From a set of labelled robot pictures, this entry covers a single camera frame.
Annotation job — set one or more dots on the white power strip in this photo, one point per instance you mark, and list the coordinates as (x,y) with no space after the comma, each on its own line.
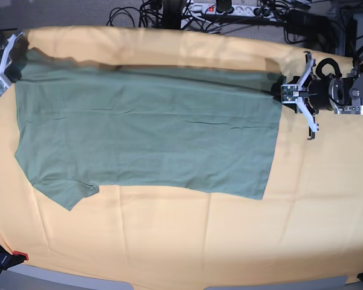
(269,13)

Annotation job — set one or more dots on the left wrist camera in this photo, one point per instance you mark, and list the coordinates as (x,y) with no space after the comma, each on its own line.
(289,94)

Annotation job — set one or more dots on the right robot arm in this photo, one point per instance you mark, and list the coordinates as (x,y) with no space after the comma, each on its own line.
(14,54)

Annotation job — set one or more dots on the black power adapter brick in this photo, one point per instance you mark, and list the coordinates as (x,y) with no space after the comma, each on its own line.
(303,23)

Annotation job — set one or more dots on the yellow table cloth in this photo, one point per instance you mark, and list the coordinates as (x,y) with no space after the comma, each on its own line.
(309,225)

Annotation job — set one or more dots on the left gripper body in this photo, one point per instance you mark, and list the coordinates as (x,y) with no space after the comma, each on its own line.
(314,93)

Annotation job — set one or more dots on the black table leg post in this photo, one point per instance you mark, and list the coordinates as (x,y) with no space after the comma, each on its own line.
(172,14)

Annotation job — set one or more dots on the blue red clamp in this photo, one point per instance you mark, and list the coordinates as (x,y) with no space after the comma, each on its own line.
(8,260)

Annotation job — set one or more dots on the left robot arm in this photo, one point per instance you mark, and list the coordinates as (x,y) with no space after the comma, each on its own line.
(346,92)

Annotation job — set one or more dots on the black vertical post right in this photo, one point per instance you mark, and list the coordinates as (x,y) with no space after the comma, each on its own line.
(350,37)

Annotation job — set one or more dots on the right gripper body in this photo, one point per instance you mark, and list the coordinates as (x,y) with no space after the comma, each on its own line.
(4,57)

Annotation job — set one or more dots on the green T-shirt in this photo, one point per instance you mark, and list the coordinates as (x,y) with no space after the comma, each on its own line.
(81,127)

